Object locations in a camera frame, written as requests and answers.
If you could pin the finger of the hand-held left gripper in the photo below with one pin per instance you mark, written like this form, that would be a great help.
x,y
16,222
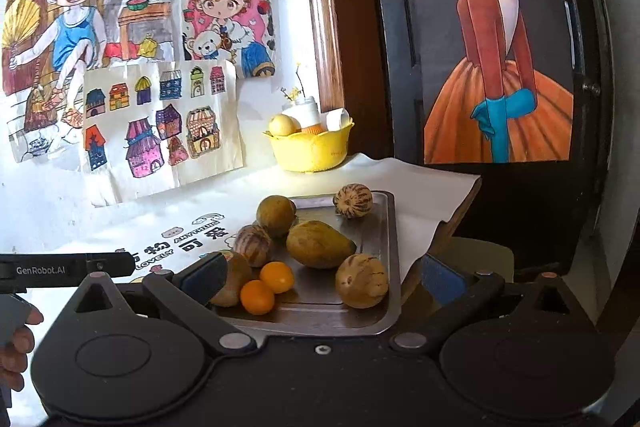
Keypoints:
x,y
115,264

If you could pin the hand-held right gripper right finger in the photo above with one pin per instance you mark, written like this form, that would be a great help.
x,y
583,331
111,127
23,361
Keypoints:
x,y
442,279

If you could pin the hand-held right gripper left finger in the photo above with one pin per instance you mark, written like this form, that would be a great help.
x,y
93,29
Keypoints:
x,y
205,277

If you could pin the brown kiwi with sticker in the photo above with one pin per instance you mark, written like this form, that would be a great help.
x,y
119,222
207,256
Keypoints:
x,y
237,279

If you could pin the small orange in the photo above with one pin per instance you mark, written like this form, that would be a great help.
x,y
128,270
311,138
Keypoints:
x,y
257,297
276,277

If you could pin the purple striped pepino melon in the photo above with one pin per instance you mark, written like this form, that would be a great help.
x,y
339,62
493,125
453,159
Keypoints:
x,y
252,247

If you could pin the tan pepino melon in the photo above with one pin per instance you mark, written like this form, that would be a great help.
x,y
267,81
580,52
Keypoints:
x,y
361,282

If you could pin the metal baking tray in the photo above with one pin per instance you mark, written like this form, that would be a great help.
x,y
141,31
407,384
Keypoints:
x,y
370,227

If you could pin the brown-yellow mango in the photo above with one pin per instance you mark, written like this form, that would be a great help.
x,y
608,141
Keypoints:
x,y
274,216
320,244

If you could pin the pale striped pepino melon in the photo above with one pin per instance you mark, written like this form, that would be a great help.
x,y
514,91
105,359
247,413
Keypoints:
x,y
353,201

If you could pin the person's left hand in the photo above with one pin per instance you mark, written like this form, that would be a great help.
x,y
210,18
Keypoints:
x,y
17,357

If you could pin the pale green stool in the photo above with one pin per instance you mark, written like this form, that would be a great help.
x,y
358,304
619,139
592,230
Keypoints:
x,y
485,252

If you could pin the drawing of colourful houses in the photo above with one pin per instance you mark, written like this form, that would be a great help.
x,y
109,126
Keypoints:
x,y
150,117

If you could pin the yellow plastic bowl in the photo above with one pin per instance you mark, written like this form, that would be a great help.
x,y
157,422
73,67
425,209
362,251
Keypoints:
x,y
310,154

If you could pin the yellow pear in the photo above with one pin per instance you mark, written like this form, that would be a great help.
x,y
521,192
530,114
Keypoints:
x,y
280,125

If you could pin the orange ribbed cup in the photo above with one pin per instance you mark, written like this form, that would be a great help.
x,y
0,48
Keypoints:
x,y
311,129

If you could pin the white paper roll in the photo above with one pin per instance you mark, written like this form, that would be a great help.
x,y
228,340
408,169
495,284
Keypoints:
x,y
336,119

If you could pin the white cup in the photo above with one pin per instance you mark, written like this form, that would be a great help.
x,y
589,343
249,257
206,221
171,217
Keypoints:
x,y
305,111

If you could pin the yellow flower sprig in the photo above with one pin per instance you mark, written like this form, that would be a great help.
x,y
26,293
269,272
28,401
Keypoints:
x,y
298,87

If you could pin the dark door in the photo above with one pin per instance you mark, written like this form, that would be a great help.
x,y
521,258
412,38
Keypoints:
x,y
400,57

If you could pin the poster of orange dress figure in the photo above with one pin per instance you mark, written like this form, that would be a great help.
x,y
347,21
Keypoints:
x,y
500,57

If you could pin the drawing of boy with fan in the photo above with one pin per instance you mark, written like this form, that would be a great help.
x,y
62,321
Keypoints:
x,y
75,27

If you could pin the drawing of girl with bear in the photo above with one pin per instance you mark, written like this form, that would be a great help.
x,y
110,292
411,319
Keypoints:
x,y
225,7

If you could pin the wooden door frame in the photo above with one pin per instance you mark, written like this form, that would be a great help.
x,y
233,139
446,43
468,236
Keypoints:
x,y
325,7

